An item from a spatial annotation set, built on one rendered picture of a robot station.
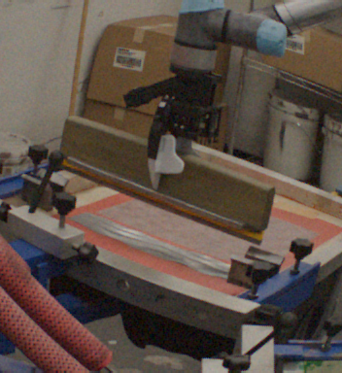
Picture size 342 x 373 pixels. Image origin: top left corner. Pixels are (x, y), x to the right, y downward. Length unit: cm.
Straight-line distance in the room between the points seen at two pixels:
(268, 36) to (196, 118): 21
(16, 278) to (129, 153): 74
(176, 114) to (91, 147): 18
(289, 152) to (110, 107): 84
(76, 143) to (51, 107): 318
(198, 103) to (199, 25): 15
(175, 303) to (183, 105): 38
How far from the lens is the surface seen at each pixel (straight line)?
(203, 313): 177
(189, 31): 198
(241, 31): 196
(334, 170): 551
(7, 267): 139
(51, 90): 529
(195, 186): 204
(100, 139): 212
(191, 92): 202
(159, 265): 209
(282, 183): 258
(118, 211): 231
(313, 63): 542
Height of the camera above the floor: 169
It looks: 17 degrees down
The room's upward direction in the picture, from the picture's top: 10 degrees clockwise
